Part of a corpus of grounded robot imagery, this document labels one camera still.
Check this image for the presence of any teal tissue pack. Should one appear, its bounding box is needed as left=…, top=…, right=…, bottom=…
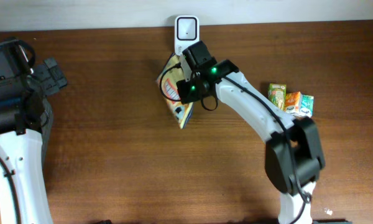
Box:
left=299, top=95, right=314, bottom=118

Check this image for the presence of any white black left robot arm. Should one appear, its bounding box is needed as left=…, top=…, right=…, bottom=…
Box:
left=0, top=37, right=68, bottom=224

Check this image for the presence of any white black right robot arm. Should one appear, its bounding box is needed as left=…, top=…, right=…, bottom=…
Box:
left=177, top=41, right=325, bottom=223

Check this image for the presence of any small orange drink carton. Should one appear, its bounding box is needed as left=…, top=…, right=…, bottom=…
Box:
left=284, top=91, right=302, bottom=116

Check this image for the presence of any green juice carton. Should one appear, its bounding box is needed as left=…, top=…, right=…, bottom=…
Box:
left=268, top=83, right=287, bottom=110

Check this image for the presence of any white barcode scanner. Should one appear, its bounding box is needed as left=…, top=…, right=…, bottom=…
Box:
left=174, top=15, right=200, bottom=56

